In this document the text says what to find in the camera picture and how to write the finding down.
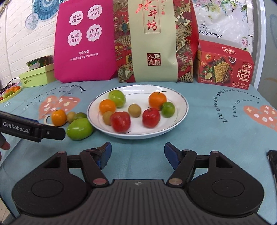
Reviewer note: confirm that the white round plate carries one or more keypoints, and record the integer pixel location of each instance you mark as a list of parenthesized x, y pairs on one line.
[(138, 94)]

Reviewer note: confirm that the magenta tote bag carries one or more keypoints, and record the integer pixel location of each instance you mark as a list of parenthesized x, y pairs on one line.
[(84, 42)]

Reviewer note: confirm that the green patterned bowl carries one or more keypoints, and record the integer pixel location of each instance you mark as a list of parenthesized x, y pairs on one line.
[(40, 62)]

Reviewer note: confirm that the white floral bag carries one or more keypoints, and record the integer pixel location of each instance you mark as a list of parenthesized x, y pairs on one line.
[(225, 22)]

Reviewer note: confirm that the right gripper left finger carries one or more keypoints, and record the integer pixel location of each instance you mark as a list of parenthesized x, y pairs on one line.
[(92, 162)]

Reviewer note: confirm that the red cracker box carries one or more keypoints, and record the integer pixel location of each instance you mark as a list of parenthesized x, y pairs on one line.
[(224, 65)]

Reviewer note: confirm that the orange tangerine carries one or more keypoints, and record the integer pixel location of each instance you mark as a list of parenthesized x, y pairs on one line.
[(59, 118), (107, 105)]

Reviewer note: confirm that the yellow tray with fruits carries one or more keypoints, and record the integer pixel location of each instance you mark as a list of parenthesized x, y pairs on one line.
[(10, 93)]

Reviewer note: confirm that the large green mango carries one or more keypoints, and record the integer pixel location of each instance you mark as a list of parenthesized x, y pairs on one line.
[(79, 129)]

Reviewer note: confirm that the person's left hand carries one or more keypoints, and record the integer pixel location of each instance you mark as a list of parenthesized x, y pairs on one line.
[(4, 145)]

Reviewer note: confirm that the blue printed tablecloth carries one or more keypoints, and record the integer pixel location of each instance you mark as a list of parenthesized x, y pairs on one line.
[(216, 121)]

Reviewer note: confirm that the light green cardboard box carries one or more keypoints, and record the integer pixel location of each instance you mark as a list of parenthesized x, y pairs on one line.
[(38, 77)]

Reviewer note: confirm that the brown longan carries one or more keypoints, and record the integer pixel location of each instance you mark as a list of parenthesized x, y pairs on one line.
[(106, 117), (71, 117), (134, 110)]

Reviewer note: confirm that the small red apple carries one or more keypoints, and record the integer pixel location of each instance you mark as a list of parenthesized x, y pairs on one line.
[(151, 117)]

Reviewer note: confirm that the red beige liquor bag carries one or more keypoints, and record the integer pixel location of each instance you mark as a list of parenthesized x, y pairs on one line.
[(155, 41)]

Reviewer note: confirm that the orange with stem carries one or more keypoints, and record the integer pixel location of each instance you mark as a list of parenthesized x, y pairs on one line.
[(157, 99)]

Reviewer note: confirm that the small green lime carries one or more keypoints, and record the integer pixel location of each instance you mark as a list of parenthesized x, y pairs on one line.
[(167, 109)]

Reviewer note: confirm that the green fruit rear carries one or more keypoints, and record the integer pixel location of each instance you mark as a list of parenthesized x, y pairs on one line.
[(79, 115)]

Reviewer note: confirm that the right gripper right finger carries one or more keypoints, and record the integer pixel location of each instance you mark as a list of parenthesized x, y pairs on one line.
[(184, 163)]

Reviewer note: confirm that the blue paper fan decoration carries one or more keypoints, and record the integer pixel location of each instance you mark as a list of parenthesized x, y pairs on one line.
[(42, 10)]

